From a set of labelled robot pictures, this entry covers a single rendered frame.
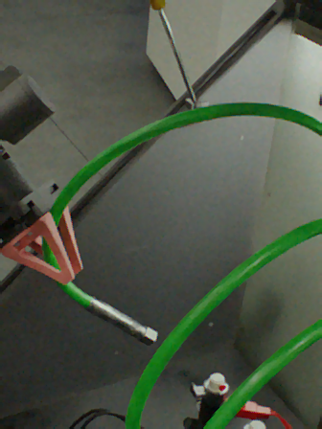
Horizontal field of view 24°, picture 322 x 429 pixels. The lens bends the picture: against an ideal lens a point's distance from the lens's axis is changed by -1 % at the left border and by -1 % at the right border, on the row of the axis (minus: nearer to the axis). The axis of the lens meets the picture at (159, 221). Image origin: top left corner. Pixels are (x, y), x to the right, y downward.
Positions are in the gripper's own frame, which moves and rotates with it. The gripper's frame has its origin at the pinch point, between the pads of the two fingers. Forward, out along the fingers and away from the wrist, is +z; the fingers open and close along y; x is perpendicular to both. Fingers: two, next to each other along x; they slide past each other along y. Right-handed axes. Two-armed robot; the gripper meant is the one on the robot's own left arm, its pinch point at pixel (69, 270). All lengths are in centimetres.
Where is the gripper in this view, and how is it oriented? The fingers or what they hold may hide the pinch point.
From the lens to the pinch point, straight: 85.5
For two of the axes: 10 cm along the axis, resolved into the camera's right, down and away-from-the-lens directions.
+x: -7.6, 5.6, 3.4
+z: 6.2, 7.8, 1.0
